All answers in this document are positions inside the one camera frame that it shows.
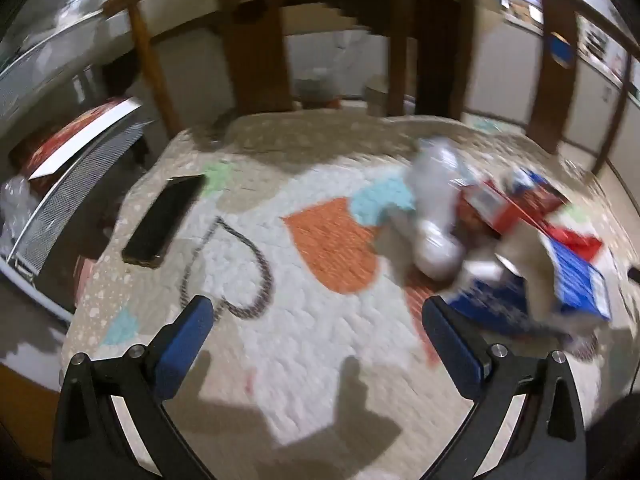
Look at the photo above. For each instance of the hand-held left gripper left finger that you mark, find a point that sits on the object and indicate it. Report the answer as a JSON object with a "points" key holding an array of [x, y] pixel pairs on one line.
{"points": [[182, 345]]}

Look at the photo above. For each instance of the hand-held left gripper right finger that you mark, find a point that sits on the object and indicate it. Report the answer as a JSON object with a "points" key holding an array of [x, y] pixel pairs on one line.
{"points": [[452, 347]]}

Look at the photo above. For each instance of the dark blue packet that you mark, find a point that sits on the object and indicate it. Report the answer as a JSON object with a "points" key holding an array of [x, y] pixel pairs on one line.
{"points": [[490, 305]]}

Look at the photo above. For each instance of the heart pattern rug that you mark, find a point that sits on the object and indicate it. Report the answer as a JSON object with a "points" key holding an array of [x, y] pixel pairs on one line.
{"points": [[300, 360]]}

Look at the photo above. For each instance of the black smartphone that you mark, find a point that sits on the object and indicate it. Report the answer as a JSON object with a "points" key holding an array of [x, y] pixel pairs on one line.
{"points": [[162, 220]]}

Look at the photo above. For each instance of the blue white carton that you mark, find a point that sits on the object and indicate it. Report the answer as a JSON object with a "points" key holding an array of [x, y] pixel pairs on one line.
{"points": [[575, 275]]}

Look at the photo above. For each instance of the red cardboard carton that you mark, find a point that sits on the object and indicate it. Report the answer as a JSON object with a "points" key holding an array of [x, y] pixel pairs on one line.
{"points": [[505, 207]]}

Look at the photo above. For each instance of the crushed clear plastic bottle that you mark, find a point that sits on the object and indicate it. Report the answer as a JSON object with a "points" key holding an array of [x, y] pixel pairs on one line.
{"points": [[435, 195]]}

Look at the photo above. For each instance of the metal mesh rack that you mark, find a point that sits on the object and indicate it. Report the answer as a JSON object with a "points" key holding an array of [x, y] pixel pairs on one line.
{"points": [[75, 185]]}

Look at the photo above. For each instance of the clear plastic bag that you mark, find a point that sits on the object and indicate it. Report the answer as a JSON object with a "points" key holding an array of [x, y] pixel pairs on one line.
{"points": [[15, 205]]}

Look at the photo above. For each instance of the red white flat box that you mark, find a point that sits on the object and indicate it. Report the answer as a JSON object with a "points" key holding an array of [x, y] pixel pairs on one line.
{"points": [[65, 140]]}

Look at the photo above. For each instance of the kitchen cabinets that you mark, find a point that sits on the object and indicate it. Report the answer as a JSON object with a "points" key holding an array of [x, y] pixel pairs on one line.
{"points": [[505, 70]]}

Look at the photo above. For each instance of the blue towel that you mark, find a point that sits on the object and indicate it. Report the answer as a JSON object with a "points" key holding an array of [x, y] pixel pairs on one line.
{"points": [[560, 50]]}

